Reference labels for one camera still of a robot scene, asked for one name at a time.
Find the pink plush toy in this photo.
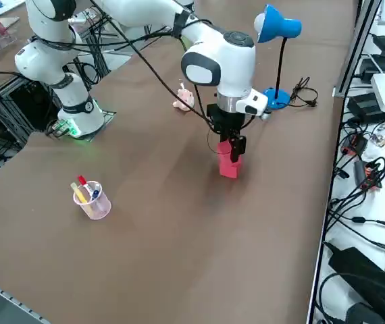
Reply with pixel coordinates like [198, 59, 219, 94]
[173, 79, 195, 111]

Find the black lamp power cable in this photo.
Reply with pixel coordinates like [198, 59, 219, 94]
[288, 76, 319, 108]

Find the red base block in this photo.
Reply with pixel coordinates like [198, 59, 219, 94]
[219, 162, 242, 180]

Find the blue desk lamp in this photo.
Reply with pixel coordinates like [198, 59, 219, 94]
[253, 3, 303, 111]

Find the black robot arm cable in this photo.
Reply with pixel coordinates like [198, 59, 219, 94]
[84, 0, 220, 136]

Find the blue capped pen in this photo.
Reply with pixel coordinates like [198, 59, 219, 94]
[84, 184, 101, 200]

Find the large black case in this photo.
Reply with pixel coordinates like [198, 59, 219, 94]
[327, 246, 385, 324]

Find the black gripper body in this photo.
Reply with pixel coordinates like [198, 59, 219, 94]
[207, 103, 249, 136]

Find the aluminium frame post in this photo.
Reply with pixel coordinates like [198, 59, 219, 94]
[333, 0, 382, 99]

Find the yellow pen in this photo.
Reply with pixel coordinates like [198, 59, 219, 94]
[70, 182, 95, 217]

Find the orange black connector bundle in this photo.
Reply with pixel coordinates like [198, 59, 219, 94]
[353, 158, 385, 192]

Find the clear pink cup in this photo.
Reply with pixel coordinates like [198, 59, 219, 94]
[73, 181, 112, 221]

